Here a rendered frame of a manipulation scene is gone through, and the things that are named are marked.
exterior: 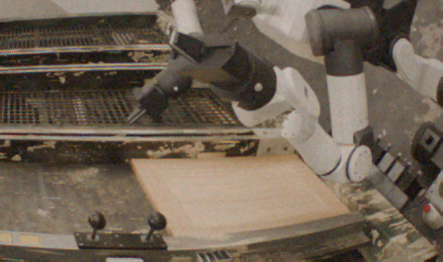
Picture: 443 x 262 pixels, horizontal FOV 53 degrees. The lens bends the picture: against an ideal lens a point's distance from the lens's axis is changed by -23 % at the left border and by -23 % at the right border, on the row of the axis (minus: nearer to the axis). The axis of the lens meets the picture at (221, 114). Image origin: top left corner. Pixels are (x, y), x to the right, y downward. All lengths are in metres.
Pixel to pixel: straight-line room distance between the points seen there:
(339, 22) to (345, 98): 0.16
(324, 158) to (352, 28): 0.27
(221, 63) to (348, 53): 0.35
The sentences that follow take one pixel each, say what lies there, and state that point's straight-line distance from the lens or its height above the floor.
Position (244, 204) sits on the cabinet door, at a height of 1.11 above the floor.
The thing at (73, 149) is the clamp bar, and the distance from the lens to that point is 1.38.
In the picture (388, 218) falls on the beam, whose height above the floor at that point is 0.86.
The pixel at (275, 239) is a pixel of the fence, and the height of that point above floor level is 1.14.
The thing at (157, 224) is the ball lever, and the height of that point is 1.44.
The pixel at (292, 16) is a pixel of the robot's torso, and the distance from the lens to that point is 1.18.
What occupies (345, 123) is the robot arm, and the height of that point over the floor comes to 1.21.
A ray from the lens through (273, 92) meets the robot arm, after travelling 0.90.
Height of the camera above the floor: 1.98
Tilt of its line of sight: 34 degrees down
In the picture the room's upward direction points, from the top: 54 degrees counter-clockwise
